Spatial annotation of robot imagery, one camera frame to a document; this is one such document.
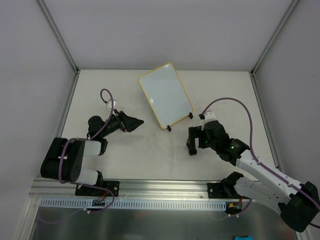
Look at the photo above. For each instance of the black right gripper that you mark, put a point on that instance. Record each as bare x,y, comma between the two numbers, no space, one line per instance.
197,136

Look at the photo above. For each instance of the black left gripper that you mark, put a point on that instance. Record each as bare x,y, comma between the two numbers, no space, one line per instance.
122,122

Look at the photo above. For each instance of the yellow framed small whiteboard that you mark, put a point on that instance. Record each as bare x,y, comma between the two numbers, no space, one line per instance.
166,95

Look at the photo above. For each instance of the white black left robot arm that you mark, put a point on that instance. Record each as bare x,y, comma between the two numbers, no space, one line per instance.
64,159

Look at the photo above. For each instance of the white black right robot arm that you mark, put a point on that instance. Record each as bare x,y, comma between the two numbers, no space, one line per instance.
297,203

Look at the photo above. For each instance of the black right whiteboard stand foot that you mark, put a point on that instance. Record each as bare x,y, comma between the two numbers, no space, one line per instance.
190,115

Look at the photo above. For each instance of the blue object at bottom edge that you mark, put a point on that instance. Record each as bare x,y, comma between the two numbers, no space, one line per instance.
243,238

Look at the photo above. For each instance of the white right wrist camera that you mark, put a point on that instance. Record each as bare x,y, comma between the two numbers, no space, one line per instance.
209,116

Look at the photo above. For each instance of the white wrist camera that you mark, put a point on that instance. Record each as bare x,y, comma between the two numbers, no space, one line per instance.
209,116
110,104

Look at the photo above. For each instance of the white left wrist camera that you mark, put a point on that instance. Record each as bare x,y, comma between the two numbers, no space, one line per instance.
110,104

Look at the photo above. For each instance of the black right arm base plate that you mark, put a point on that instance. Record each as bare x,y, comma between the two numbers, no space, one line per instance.
218,190

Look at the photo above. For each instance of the aluminium mounting rail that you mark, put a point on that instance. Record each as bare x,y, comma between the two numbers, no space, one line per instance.
133,189

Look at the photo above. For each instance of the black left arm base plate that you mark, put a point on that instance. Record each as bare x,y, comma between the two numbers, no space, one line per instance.
108,186

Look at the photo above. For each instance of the white slotted cable duct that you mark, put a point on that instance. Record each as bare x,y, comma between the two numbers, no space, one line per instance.
202,205

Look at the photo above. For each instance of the left aluminium frame post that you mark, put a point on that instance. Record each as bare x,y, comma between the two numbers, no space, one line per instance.
57,34

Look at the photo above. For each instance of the aluminium frame post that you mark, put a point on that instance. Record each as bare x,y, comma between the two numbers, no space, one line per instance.
275,34
57,34

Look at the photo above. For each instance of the right aluminium frame post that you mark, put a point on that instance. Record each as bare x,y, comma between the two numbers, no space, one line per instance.
275,34

